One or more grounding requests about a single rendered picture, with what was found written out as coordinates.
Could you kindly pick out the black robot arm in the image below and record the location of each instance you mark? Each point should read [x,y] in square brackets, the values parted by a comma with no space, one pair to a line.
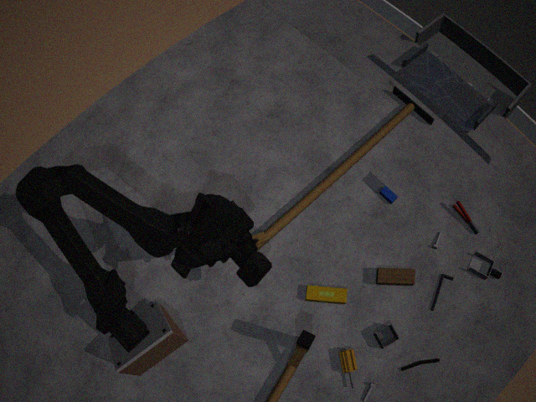
[212,217]

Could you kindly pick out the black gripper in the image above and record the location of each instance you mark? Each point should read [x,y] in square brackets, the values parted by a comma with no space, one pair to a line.
[253,265]

